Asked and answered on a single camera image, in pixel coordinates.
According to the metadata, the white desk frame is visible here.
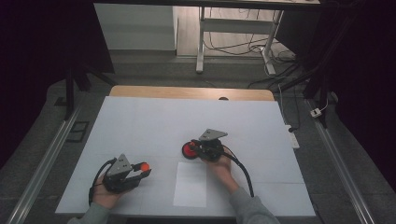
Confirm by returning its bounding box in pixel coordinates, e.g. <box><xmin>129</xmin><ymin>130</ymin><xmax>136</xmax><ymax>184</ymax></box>
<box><xmin>195</xmin><ymin>6</ymin><xmax>284</xmax><ymax>76</ymax></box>

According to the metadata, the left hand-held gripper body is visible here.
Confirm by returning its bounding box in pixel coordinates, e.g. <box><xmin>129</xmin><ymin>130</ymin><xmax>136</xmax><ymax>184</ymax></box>
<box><xmin>102</xmin><ymin>153</ymin><xmax>139</xmax><ymax>194</ymax></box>

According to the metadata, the black stand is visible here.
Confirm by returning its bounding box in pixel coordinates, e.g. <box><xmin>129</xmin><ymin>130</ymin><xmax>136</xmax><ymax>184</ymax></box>
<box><xmin>64</xmin><ymin>64</ymin><xmax>118</xmax><ymax>120</ymax></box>
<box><xmin>279</xmin><ymin>55</ymin><xmax>331</xmax><ymax>129</ymax></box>

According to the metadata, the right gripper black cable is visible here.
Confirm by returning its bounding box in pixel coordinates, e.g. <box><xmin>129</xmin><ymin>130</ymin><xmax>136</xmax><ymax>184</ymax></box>
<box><xmin>222</xmin><ymin>145</ymin><xmax>255</xmax><ymax>199</ymax></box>

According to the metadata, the person's right hand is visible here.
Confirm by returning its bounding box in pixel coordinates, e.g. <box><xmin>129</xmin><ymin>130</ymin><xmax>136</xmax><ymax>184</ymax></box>
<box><xmin>204</xmin><ymin>148</ymin><xmax>233</xmax><ymax>186</ymax></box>

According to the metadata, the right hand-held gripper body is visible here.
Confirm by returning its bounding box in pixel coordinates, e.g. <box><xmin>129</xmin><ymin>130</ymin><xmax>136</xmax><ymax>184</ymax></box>
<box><xmin>198</xmin><ymin>128</ymin><xmax>229</xmax><ymax>162</ymax></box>

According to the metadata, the white paper sheet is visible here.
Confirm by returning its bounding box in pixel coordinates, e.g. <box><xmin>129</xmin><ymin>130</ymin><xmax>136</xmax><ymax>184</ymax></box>
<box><xmin>173</xmin><ymin>161</ymin><xmax>207</xmax><ymax>208</ymax></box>

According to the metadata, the round black red ink pad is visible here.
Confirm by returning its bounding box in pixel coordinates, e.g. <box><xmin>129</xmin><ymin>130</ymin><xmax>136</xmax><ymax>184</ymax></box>
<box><xmin>181</xmin><ymin>141</ymin><xmax>200</xmax><ymax>161</ymax></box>

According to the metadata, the wooden table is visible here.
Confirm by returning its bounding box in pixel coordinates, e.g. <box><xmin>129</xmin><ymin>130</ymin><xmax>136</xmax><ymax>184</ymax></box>
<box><xmin>109</xmin><ymin>85</ymin><xmax>276</xmax><ymax>102</ymax></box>

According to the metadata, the aluminium floor rail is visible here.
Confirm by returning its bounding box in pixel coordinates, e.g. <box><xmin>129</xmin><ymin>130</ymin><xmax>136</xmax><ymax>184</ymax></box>
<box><xmin>6</xmin><ymin>105</ymin><xmax>82</xmax><ymax>224</ymax></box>
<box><xmin>306</xmin><ymin>99</ymin><xmax>377</xmax><ymax>224</ymax></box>

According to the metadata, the white power strip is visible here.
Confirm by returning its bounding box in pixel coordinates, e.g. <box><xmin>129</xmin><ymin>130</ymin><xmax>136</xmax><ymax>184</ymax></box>
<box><xmin>285</xmin><ymin>124</ymin><xmax>301</xmax><ymax>149</ymax></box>

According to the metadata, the person's left hand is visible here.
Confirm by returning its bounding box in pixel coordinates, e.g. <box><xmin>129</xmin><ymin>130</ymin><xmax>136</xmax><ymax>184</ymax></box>
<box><xmin>92</xmin><ymin>183</ymin><xmax>129</xmax><ymax>210</ymax></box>

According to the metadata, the black floor frame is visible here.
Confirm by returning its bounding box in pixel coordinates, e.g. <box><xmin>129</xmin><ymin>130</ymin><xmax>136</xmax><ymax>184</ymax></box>
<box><xmin>65</xmin><ymin>120</ymin><xmax>90</xmax><ymax>144</ymax></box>

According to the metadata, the white table cover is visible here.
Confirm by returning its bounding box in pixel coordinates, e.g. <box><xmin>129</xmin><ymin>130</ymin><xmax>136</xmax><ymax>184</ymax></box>
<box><xmin>55</xmin><ymin>95</ymin><xmax>317</xmax><ymax>217</ymax></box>

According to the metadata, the white cabinet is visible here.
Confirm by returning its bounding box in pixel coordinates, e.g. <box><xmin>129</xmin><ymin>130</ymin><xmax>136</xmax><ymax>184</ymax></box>
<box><xmin>93</xmin><ymin>3</ymin><xmax>178</xmax><ymax>51</ymax></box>

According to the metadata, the tangle of floor cables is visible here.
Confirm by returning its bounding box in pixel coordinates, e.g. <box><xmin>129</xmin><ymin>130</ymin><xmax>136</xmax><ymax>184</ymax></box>
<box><xmin>204</xmin><ymin>7</ymin><xmax>297</xmax><ymax>63</ymax></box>

